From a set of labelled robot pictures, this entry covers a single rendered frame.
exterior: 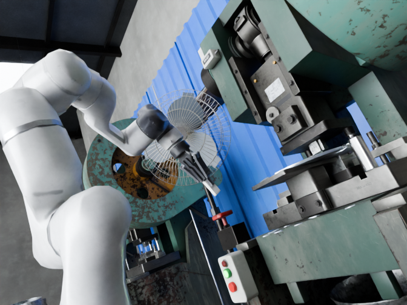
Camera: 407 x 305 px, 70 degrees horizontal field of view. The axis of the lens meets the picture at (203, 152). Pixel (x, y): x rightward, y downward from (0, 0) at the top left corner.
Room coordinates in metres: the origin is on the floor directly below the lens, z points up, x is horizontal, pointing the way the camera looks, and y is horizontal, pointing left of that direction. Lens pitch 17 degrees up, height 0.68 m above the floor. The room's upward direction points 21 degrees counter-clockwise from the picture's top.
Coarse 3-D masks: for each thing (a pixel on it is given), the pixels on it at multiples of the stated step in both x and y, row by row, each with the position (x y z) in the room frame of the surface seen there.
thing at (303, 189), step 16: (320, 160) 0.81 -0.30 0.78; (336, 160) 0.86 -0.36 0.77; (272, 176) 0.75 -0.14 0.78; (288, 176) 0.79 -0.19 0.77; (304, 176) 0.82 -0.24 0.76; (320, 176) 0.83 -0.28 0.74; (304, 192) 0.84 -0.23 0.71; (320, 192) 0.81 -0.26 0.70; (304, 208) 0.86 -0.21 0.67; (320, 208) 0.82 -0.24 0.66
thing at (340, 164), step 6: (342, 156) 0.87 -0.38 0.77; (348, 156) 0.89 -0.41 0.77; (354, 156) 0.91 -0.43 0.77; (336, 162) 0.88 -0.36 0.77; (342, 162) 0.87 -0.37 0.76; (348, 162) 0.88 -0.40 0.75; (330, 168) 0.90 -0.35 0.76; (336, 168) 0.89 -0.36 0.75; (342, 168) 0.87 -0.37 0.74; (330, 174) 0.91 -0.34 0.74
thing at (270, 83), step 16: (272, 64) 0.87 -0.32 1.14; (256, 80) 0.94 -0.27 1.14; (272, 80) 0.90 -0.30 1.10; (272, 96) 0.92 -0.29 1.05; (288, 96) 0.87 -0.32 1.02; (304, 96) 0.85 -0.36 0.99; (320, 96) 0.91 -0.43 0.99; (272, 112) 0.93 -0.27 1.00; (288, 112) 0.86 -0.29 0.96; (304, 112) 0.86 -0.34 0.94; (320, 112) 0.88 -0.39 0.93; (288, 128) 0.88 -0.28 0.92; (304, 128) 0.87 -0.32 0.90
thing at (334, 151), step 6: (330, 150) 0.74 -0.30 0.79; (336, 150) 0.74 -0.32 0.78; (342, 150) 0.78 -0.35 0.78; (348, 150) 0.83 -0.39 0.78; (312, 156) 0.73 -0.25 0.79; (318, 156) 0.73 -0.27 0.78; (324, 156) 0.76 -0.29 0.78; (330, 156) 0.81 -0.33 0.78; (336, 156) 0.86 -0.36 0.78; (300, 162) 0.74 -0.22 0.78; (306, 162) 0.75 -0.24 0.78; (312, 162) 0.79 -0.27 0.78
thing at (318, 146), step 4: (316, 140) 0.93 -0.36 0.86; (320, 140) 0.93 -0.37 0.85; (324, 140) 0.94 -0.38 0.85; (312, 144) 0.94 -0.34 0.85; (316, 144) 0.93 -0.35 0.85; (320, 144) 0.93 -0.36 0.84; (324, 144) 0.93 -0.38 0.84; (312, 148) 0.95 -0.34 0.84; (316, 148) 0.94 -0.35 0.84; (320, 148) 0.93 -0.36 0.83; (324, 148) 0.93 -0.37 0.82; (312, 152) 0.96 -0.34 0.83; (316, 152) 0.94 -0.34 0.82
